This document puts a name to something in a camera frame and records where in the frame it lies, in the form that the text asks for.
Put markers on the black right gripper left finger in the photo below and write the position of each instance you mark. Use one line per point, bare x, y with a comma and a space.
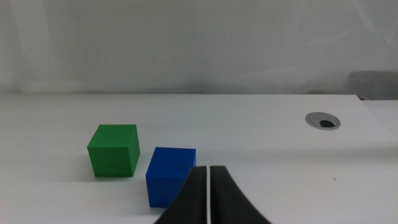
192, 199

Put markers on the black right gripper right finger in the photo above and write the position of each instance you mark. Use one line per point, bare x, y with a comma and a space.
227, 202

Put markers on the blue cube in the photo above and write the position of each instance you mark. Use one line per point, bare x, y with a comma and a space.
166, 177

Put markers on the green cube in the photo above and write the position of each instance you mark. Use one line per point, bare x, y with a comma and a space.
112, 152

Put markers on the white fabric backdrop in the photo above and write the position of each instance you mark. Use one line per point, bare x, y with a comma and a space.
186, 46

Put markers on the dark grey background box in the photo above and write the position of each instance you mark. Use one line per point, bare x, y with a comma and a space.
373, 85

